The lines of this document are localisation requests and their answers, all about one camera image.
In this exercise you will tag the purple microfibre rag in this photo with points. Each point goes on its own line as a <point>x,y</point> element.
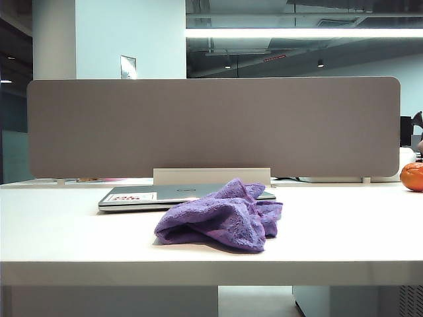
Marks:
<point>215,221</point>

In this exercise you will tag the silver closed laptop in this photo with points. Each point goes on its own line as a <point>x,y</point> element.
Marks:
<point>165,195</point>

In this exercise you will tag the grey fabric desk divider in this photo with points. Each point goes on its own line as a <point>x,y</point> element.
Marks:
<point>211,128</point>

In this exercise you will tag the white sticker with red letters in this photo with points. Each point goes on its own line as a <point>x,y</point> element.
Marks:
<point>125,197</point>

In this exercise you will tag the red ceiling sign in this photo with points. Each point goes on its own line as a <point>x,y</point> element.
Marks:
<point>274,58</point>

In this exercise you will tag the long ceiling light strip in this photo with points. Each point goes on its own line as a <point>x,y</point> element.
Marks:
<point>297,32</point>

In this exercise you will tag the white table leg panel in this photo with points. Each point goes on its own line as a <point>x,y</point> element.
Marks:
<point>109,302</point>

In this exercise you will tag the black computer monitor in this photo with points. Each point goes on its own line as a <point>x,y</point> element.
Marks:
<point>406,130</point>

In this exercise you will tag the orange fruit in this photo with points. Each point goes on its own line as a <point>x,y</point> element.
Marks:
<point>413,176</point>

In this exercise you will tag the white cabinet with vent slots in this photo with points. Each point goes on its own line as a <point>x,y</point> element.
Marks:
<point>363,302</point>

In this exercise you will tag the dark figure ornament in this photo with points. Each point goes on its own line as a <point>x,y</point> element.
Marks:
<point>419,120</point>

